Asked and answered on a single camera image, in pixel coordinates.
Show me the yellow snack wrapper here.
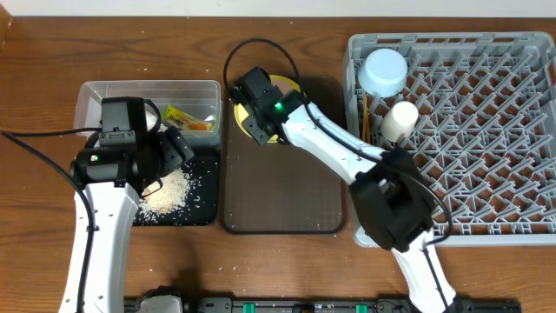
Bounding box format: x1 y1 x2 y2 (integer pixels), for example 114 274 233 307
162 105 215 131

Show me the pile of rice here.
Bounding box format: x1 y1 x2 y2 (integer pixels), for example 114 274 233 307
134 170 202 226

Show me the yellow plate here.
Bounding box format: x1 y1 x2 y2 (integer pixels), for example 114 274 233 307
234 75 301 137

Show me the wooden chopstick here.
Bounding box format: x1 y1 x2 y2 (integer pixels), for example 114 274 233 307
364 116 373 143
361 91 370 143

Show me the light blue bowl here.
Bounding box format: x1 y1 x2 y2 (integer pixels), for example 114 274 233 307
357 49 408 97

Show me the cream cup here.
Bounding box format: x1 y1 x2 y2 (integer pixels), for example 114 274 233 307
380 101 419 143

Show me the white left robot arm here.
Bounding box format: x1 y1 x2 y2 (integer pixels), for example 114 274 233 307
60 127 193 312

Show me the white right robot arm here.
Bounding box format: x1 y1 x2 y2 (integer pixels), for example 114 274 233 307
237 91 456 312

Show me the clear plastic waste bin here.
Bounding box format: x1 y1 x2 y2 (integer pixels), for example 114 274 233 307
74 80 222 149

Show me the black waste tray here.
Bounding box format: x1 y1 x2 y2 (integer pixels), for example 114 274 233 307
155 148 220 226

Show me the grey dishwasher rack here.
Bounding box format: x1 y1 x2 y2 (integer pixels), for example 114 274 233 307
342 31 555 247

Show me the brown serving tray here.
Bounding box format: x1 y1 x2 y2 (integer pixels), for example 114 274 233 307
219 103 348 235

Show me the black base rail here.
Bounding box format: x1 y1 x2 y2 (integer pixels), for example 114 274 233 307
123 286 522 313

